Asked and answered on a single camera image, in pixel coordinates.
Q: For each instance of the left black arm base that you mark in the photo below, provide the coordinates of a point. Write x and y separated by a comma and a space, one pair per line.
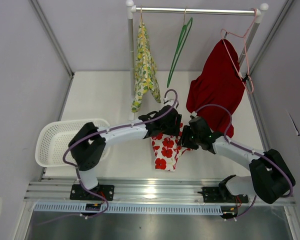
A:
105, 190

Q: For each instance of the red skirt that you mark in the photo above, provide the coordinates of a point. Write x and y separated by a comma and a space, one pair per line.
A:
218, 91

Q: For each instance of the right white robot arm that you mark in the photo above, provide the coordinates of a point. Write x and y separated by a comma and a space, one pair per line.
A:
269, 177

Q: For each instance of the yellow clothes hanger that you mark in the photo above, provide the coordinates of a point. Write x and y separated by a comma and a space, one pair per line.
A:
145, 60

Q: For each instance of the white metal clothes rack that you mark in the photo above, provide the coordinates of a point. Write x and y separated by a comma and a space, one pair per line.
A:
133, 9

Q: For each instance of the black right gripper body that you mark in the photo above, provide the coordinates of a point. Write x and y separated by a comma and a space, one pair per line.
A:
198, 136

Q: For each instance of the pink clothes hanger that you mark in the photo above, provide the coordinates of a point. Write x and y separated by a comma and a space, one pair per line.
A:
246, 80

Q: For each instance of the lemon print skirt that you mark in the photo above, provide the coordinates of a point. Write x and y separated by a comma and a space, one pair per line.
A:
139, 88

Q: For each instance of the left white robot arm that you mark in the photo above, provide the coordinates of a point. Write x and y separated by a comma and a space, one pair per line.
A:
88, 145

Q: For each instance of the green clothes hanger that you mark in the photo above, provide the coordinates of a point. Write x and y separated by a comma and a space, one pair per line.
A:
184, 33

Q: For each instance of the white perforated plastic basket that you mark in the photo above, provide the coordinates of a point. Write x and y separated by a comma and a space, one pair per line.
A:
54, 138

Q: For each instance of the red poppy print cloth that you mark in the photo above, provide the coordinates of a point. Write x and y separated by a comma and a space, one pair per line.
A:
167, 151

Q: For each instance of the aluminium mounting rail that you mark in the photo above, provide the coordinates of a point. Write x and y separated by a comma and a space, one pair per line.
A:
158, 190

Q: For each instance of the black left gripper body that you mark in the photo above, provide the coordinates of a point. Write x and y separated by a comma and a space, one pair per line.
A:
173, 128

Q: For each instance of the white slotted cable duct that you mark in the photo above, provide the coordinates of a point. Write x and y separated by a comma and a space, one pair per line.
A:
125, 208

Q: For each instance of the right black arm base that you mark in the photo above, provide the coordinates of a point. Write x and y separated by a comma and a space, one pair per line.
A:
220, 194

